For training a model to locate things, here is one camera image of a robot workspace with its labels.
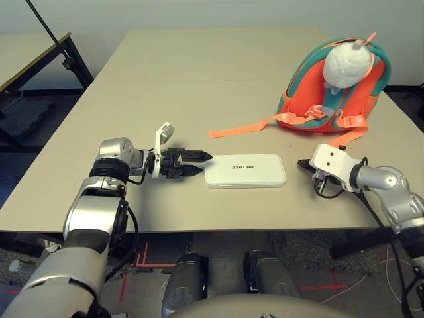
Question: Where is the grey robot left leg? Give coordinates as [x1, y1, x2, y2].
[162, 252, 210, 318]

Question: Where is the white pencil case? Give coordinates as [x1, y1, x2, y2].
[204, 153, 288, 190]

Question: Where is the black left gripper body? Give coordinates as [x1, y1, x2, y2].
[161, 148, 186, 182]

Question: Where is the grey robot leg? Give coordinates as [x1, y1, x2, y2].
[244, 250, 301, 297]
[162, 252, 210, 318]

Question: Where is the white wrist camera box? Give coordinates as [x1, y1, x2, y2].
[309, 143, 362, 193]
[152, 121, 176, 180]

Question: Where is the grey robot torso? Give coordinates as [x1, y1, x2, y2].
[165, 294, 345, 318]

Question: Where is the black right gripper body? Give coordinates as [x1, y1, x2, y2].
[313, 171, 333, 193]

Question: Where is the thin dark pole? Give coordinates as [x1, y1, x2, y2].
[25, 0, 74, 70]

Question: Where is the black framed side table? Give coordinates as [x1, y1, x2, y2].
[0, 31, 95, 153]

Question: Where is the orange teal backpack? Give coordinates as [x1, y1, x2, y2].
[208, 32, 392, 149]

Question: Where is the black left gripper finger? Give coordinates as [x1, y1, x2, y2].
[180, 148, 213, 164]
[180, 164, 203, 178]

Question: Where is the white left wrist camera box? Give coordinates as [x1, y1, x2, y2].
[152, 121, 176, 180]

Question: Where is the black table foot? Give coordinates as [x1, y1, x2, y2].
[0, 231, 64, 258]
[331, 228, 397, 260]

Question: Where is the black foam mat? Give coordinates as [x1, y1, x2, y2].
[0, 97, 56, 140]

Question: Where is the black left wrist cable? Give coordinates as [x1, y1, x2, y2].
[105, 165, 156, 282]

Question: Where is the grey robot right leg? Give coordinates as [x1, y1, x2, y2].
[244, 250, 301, 297]

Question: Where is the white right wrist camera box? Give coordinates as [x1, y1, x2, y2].
[309, 143, 362, 193]

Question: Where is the thin white floor cable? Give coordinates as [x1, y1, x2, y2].
[319, 244, 403, 304]

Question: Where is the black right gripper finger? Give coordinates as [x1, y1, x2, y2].
[297, 159, 317, 174]

